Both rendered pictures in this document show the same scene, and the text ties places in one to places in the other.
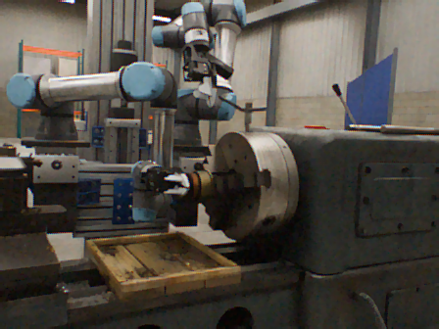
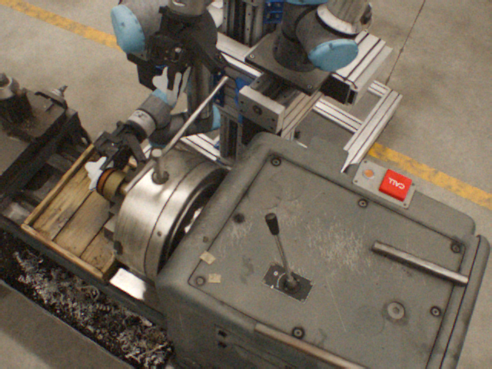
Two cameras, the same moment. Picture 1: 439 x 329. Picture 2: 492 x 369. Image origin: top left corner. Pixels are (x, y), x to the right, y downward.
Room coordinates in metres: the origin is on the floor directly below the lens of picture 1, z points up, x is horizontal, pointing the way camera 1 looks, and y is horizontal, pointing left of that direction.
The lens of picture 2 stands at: (1.05, -0.64, 2.13)
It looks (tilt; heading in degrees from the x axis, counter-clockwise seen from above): 57 degrees down; 54
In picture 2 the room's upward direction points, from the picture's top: 5 degrees clockwise
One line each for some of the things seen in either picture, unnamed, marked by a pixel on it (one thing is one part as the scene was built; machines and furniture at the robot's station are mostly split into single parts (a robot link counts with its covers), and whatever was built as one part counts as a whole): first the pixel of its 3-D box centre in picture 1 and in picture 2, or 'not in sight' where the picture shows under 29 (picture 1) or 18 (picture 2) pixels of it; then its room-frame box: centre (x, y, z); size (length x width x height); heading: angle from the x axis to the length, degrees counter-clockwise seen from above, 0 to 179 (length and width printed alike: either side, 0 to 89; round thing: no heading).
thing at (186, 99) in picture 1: (187, 104); (307, 9); (1.80, 0.16, 1.33); 0.13 x 0.12 x 0.14; 76
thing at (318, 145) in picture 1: (341, 187); (320, 288); (1.47, -0.41, 1.06); 0.59 x 0.48 x 0.39; 119
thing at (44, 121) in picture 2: (18, 220); (25, 121); (1.03, 0.49, 0.99); 0.20 x 0.10 x 0.05; 119
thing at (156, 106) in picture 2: (146, 173); (156, 108); (1.38, 0.25, 1.08); 0.11 x 0.08 x 0.09; 28
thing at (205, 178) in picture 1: (200, 186); (118, 187); (1.18, 0.06, 1.08); 0.09 x 0.09 x 0.09; 29
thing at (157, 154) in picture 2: (247, 121); (158, 168); (1.25, -0.06, 1.27); 0.02 x 0.02 x 0.12; 23
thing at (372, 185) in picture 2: not in sight; (381, 189); (1.66, -0.33, 1.23); 0.13 x 0.08 x 0.05; 119
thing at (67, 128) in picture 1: (57, 126); not in sight; (1.61, 0.63, 1.21); 0.15 x 0.15 x 0.10
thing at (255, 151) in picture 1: (244, 184); (165, 212); (1.25, -0.06, 1.08); 0.32 x 0.09 x 0.32; 29
